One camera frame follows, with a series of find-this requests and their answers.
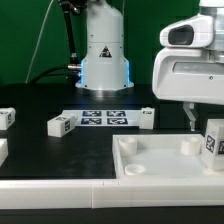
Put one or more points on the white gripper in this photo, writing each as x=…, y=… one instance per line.
x=188, y=75

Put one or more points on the white square tabletop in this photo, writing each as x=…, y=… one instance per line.
x=160, y=155

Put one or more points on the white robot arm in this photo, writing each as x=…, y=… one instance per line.
x=105, y=70

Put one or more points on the apriltag marker sheet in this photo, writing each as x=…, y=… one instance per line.
x=103, y=118

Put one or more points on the white block left edge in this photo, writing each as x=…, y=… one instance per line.
x=3, y=150

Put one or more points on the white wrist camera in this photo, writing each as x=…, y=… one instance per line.
x=195, y=32

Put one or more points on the white front fence rail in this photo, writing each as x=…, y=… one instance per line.
x=48, y=194

